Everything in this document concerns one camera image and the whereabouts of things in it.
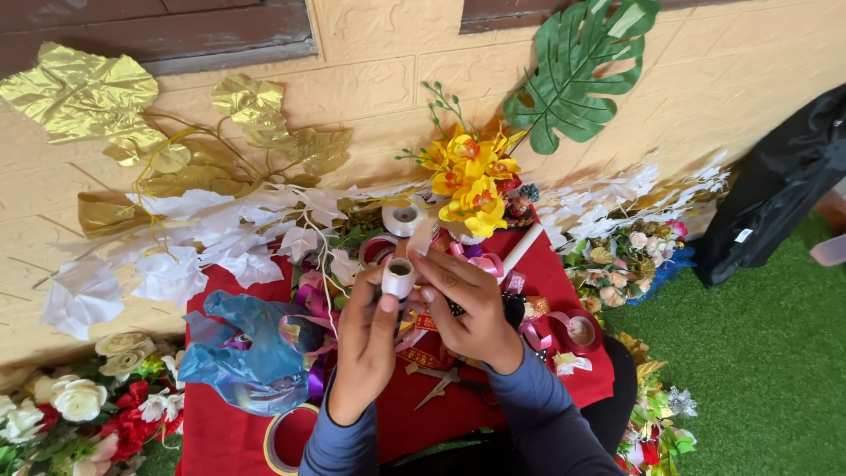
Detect brown wooden window frame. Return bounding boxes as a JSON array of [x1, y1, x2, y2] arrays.
[[459, 0, 748, 35], [0, 0, 318, 80]]

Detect small white artificial leaf branch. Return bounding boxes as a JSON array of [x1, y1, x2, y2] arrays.
[[537, 153, 731, 252]]

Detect large white artificial leaf branch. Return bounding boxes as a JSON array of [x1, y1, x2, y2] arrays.
[[40, 184, 430, 341]]

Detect gold artificial leaf branch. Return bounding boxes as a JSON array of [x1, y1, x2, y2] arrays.
[[0, 41, 354, 255]]

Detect yellow artificial orchid bunch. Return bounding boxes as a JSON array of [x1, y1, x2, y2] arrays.
[[395, 81, 530, 240]]

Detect heap of mixed artificial flowers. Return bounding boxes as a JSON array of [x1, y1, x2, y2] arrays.
[[611, 331, 699, 476]]

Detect white paper tube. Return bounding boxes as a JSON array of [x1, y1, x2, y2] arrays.
[[499, 223, 545, 283]]

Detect black plastic bag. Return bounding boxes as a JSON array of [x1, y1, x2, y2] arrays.
[[690, 82, 846, 288]]

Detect person's left hand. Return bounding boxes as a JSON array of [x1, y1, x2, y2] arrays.
[[327, 263, 403, 428]]

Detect small white tape roll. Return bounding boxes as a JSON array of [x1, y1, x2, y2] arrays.
[[381, 218, 438, 300]]

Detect pastel flower bouquet blue wrap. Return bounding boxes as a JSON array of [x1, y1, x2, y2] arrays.
[[563, 218, 696, 315]]

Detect green monstera leaf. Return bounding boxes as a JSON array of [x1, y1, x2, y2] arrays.
[[502, 0, 663, 156]]

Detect large clear tape roll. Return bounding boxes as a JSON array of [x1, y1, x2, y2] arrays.
[[263, 402, 322, 476]]

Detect small white fabric flower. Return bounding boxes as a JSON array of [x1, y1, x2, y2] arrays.
[[553, 351, 594, 378]]

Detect pink object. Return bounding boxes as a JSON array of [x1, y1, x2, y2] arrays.
[[809, 233, 846, 268]]

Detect person's right hand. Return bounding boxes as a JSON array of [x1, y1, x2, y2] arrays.
[[406, 248, 525, 376]]

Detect red ribbon spool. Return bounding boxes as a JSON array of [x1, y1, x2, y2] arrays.
[[564, 309, 604, 355]]

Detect metal scissors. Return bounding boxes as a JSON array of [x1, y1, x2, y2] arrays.
[[404, 362, 493, 411]]

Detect red cloth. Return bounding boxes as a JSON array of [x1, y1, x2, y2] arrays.
[[178, 221, 617, 476]]

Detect blue plastic bag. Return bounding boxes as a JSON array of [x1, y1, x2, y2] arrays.
[[177, 290, 326, 417]]

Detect red ribbon roll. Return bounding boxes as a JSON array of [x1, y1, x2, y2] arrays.
[[359, 233, 401, 270]]

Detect pink ribbon strip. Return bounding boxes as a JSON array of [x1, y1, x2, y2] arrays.
[[518, 312, 573, 352]]

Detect wide white tape roll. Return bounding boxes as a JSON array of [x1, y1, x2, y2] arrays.
[[382, 200, 427, 238]]

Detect heap of white red flowers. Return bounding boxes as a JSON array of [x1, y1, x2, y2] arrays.
[[0, 331, 187, 476]]

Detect pink curled ribbon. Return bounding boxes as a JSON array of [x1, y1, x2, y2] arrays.
[[448, 241, 507, 279]]

